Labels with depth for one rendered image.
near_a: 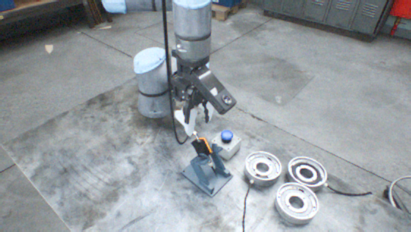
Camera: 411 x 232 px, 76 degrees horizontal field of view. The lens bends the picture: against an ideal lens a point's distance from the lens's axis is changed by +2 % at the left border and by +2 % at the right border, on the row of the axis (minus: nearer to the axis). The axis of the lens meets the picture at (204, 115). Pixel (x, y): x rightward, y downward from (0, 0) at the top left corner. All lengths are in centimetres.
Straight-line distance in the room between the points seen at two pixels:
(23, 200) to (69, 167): 113
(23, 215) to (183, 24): 166
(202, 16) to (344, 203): 62
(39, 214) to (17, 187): 29
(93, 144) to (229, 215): 51
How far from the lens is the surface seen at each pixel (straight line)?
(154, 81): 93
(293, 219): 73
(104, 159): 90
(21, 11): 379
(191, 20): 50
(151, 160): 86
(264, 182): 78
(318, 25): 416
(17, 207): 202
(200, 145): 71
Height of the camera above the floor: 145
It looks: 40 degrees down
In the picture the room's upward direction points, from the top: straight up
